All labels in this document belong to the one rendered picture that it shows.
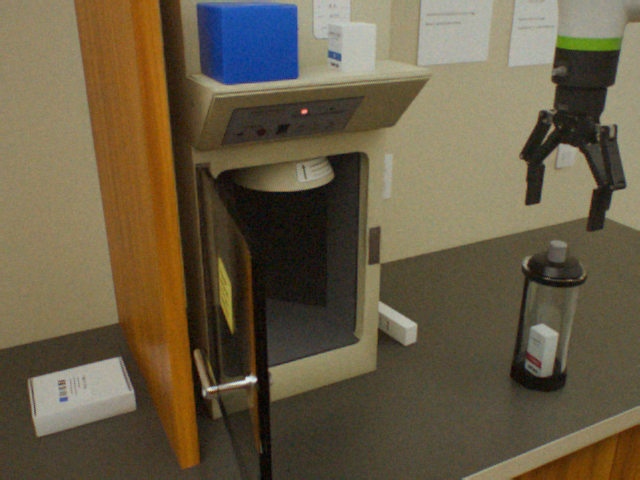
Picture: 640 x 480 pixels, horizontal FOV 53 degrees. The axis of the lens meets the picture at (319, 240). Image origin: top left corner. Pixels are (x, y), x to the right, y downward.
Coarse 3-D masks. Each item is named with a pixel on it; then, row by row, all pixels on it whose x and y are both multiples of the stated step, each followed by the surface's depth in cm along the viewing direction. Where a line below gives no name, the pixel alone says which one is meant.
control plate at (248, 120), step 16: (240, 112) 82; (256, 112) 84; (272, 112) 85; (288, 112) 86; (320, 112) 89; (336, 112) 91; (352, 112) 92; (240, 128) 86; (256, 128) 87; (272, 128) 89; (288, 128) 91; (304, 128) 92; (320, 128) 94; (336, 128) 95; (224, 144) 89
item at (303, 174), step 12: (324, 156) 107; (240, 168) 105; (252, 168) 103; (264, 168) 102; (276, 168) 101; (288, 168) 102; (300, 168) 102; (312, 168) 103; (324, 168) 105; (240, 180) 104; (252, 180) 103; (264, 180) 102; (276, 180) 101; (288, 180) 102; (300, 180) 102; (312, 180) 103; (324, 180) 105
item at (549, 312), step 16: (528, 272) 110; (528, 288) 112; (544, 288) 109; (560, 288) 108; (576, 288) 109; (528, 304) 112; (544, 304) 110; (560, 304) 109; (576, 304) 111; (528, 320) 113; (544, 320) 111; (560, 320) 110; (528, 336) 114; (544, 336) 112; (560, 336) 112; (528, 352) 115; (544, 352) 113; (560, 352) 113; (528, 368) 116; (544, 368) 114; (560, 368) 115
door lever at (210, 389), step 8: (200, 352) 79; (200, 360) 78; (208, 360) 78; (200, 368) 76; (208, 368) 76; (200, 376) 76; (208, 376) 75; (208, 384) 73; (216, 384) 73; (224, 384) 74; (232, 384) 74; (240, 384) 74; (248, 384) 74; (208, 392) 73; (216, 392) 73; (224, 392) 74; (248, 392) 74
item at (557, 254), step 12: (540, 252) 113; (552, 252) 109; (564, 252) 109; (528, 264) 112; (540, 264) 109; (552, 264) 109; (564, 264) 109; (576, 264) 109; (552, 276) 107; (564, 276) 107; (576, 276) 108
